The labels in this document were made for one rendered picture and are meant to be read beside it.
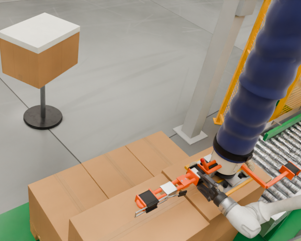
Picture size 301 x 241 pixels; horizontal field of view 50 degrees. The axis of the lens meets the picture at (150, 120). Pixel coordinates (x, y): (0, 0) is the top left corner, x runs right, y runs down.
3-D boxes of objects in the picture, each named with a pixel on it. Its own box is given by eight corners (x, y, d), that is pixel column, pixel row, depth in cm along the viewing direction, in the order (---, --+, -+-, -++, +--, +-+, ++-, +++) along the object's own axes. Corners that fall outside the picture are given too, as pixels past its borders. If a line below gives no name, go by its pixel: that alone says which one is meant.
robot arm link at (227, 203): (223, 220, 161) (214, 211, 164) (234, 211, 166) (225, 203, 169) (229, 209, 155) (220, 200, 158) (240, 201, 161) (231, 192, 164)
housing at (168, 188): (167, 186, 169) (169, 180, 166) (176, 195, 165) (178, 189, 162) (157, 191, 165) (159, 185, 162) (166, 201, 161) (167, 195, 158)
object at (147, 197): (147, 194, 161) (149, 187, 158) (156, 204, 157) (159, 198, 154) (134, 201, 157) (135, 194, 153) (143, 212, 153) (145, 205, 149)
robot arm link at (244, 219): (221, 220, 158) (232, 215, 169) (246, 245, 150) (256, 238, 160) (233, 203, 155) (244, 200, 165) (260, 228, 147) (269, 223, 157)
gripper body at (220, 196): (221, 200, 159) (208, 187, 164) (216, 210, 164) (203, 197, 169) (231, 193, 163) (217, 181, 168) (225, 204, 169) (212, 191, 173)
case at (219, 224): (208, 177, 250) (226, 139, 226) (248, 215, 229) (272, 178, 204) (148, 210, 215) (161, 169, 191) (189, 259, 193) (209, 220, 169)
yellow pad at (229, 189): (241, 169, 205) (244, 163, 202) (253, 179, 200) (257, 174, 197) (205, 189, 186) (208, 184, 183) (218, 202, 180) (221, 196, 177)
